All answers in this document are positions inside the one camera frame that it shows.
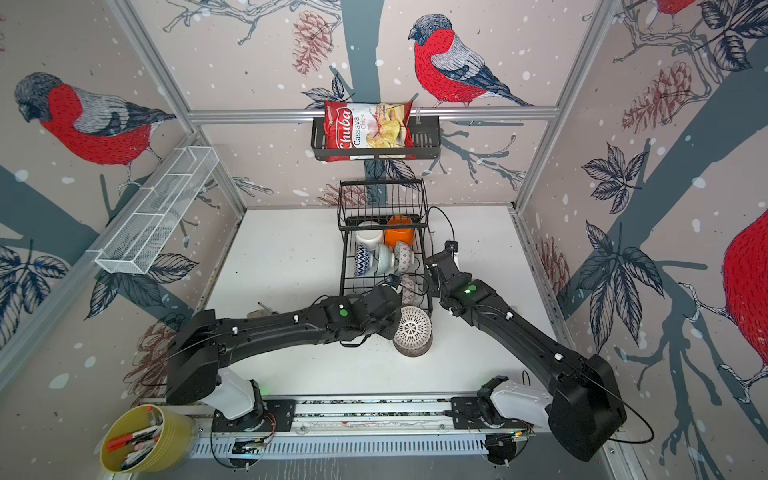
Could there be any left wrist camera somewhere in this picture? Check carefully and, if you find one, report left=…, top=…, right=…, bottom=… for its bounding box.
left=385, top=274, right=401, bottom=288

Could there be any orange white patterned bowl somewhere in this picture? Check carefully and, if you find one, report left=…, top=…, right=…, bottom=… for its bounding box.
left=354, top=244, right=373, bottom=277

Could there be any black wire dish rack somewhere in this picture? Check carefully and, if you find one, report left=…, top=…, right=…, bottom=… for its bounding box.
left=336, top=179, right=433, bottom=312

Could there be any blue patterned bowl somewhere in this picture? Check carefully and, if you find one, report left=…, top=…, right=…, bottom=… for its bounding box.
left=400, top=272, right=426, bottom=307

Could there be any grey green patterned bowl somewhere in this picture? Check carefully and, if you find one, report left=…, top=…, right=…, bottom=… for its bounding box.
left=394, top=241, right=415, bottom=274

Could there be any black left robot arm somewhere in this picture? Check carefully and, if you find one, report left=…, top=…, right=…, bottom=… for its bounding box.
left=165, top=285, right=402, bottom=420

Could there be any black wall shelf basket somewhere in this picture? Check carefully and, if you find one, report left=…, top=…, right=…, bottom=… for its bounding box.
left=310, top=116, right=441, bottom=161

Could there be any white ceramic bowl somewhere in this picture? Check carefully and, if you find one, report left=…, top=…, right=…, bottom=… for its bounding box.
left=354, top=221, right=384, bottom=251

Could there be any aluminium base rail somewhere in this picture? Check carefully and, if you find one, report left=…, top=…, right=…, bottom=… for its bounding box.
left=206, top=392, right=619, bottom=460

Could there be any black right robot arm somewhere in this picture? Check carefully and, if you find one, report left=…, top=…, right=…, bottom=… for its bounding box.
left=425, top=251, right=627, bottom=462

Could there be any teal concentric pattern bowl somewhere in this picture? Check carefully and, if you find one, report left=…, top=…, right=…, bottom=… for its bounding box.
left=374, top=243, right=395, bottom=276

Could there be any white brown dotted bowl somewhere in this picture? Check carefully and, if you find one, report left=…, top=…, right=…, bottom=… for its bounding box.
left=392, top=306, right=433, bottom=358

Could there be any white wire mesh basket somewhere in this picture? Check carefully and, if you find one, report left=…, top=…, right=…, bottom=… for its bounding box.
left=95, top=146, right=219, bottom=274

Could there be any yellow pen cup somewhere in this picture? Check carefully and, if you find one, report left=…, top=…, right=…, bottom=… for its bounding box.
left=100, top=405, right=199, bottom=474

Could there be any orange plastic bowl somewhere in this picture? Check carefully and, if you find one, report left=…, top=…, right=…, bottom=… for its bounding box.
left=384, top=215, right=415, bottom=249

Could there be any red cassava chips bag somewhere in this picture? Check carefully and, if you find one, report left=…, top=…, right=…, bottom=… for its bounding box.
left=323, top=101, right=414, bottom=162

